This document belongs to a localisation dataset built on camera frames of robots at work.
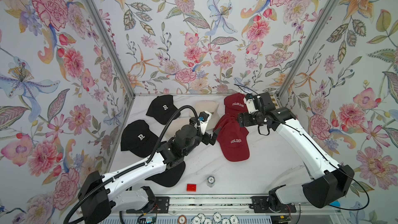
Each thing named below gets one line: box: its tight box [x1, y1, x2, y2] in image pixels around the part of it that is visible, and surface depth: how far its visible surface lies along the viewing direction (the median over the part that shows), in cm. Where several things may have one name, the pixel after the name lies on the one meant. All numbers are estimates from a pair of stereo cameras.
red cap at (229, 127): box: [212, 113, 248, 140], surface depth 94 cm
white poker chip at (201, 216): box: [196, 212, 206, 223], surface depth 72 cm
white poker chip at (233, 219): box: [229, 214, 239, 224], surface depth 72 cm
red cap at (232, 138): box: [216, 118, 250, 162], surface depth 92 cm
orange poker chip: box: [178, 214, 188, 224], surface depth 72 cm
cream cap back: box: [194, 100, 220, 114], surface depth 109 cm
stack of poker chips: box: [206, 175, 216, 188], surface depth 78 cm
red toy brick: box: [186, 183, 197, 192], surface depth 80 cm
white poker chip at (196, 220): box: [191, 216, 201, 224], surface depth 72 cm
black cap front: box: [145, 161, 187, 188], surface depth 82 cm
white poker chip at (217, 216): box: [212, 212, 223, 223], surface depth 73 cm
